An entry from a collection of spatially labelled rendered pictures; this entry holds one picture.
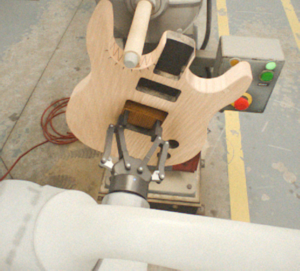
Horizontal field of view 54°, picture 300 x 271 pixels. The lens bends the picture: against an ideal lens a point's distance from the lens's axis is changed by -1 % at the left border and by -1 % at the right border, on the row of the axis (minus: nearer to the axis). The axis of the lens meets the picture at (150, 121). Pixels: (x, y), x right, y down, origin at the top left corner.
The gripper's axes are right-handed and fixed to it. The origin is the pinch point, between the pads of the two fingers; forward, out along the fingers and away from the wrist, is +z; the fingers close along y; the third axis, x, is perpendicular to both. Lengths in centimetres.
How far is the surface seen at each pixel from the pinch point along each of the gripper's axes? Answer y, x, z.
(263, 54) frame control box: 24.8, 16.2, 19.3
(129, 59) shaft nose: -7.8, 19.3, -4.6
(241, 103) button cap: 26.3, 2.6, 14.6
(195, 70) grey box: 17.9, -8.8, 37.7
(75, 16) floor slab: -60, -130, 223
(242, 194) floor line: 83, -82, 41
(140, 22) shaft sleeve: -7.6, 20.1, 6.2
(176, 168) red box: 34, -63, 33
